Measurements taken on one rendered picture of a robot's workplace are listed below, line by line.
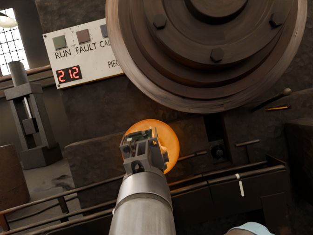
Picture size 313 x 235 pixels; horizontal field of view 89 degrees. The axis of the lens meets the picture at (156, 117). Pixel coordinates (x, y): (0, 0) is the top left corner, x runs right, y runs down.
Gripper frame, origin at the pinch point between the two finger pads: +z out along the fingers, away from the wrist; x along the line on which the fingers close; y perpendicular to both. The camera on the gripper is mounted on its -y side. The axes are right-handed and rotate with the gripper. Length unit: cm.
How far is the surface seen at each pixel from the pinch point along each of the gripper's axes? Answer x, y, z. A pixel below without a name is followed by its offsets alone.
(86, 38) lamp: 12.2, 31.7, 17.7
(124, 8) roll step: -2.8, 32.2, 2.8
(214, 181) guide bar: -14.1, -11.8, -7.2
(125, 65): 0.4, 20.5, 1.4
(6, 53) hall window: 544, 192, 674
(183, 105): -10.9, 8.1, -1.9
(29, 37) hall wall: 437, 230, 689
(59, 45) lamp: 21.2, 31.7, 17.6
